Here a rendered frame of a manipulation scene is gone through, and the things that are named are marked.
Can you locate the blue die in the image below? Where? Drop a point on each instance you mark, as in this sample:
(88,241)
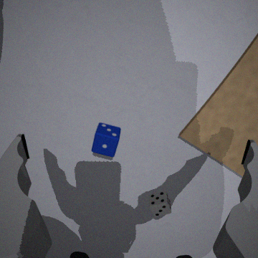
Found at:
(106,139)

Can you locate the white die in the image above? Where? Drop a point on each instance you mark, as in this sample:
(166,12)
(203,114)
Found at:
(159,203)

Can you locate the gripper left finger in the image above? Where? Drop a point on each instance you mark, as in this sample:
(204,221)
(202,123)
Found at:
(23,233)

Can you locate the tan mat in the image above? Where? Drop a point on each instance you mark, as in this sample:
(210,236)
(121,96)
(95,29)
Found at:
(229,118)

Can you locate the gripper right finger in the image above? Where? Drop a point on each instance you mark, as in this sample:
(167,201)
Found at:
(238,238)

